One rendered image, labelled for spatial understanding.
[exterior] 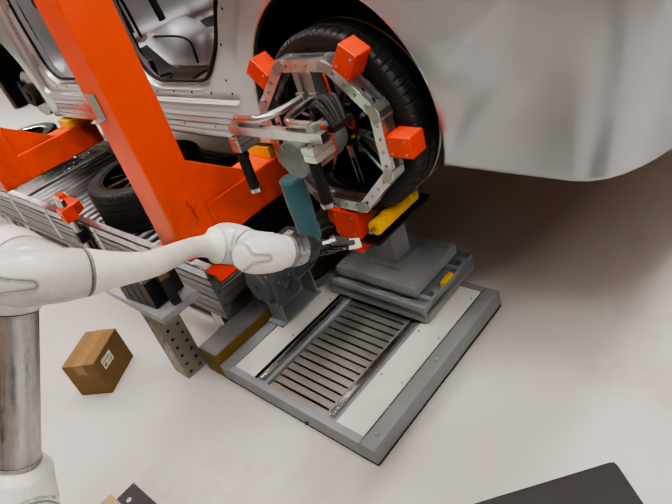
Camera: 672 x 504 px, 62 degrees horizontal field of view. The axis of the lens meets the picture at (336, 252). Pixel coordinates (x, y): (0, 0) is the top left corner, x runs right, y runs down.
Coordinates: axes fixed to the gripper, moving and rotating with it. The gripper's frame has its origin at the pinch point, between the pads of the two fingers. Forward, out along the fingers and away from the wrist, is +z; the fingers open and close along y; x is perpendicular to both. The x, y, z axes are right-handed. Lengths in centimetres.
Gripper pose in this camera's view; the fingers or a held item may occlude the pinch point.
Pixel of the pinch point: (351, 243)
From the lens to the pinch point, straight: 169.7
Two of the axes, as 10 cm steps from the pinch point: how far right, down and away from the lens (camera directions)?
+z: 7.1, -0.9, 7.0
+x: -3.1, -9.3, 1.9
